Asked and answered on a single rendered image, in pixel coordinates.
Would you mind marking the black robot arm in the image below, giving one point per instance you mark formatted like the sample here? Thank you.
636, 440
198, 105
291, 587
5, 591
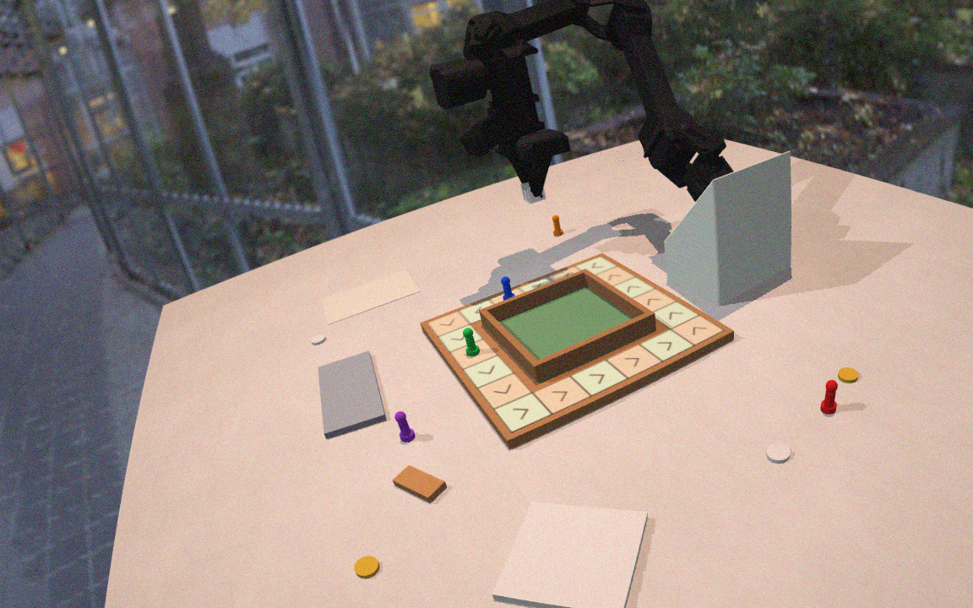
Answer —
495, 48

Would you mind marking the orange flat rectangular block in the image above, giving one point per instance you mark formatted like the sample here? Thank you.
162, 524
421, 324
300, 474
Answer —
419, 483

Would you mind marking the orange flat disc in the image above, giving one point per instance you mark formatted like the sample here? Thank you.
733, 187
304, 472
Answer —
366, 567
848, 375

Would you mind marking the blue game pawn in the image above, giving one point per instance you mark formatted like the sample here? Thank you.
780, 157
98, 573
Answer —
506, 288

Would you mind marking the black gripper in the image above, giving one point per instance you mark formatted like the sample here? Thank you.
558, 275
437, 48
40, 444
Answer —
531, 154

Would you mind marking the purple game pawn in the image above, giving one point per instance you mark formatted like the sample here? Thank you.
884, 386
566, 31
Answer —
406, 434

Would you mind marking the brown wooden board frame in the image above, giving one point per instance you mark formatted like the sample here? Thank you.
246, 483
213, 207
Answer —
584, 407

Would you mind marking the green pawn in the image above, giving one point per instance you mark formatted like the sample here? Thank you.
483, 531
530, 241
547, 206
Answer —
472, 349

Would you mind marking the grey die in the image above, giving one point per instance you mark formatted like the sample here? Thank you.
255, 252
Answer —
528, 195

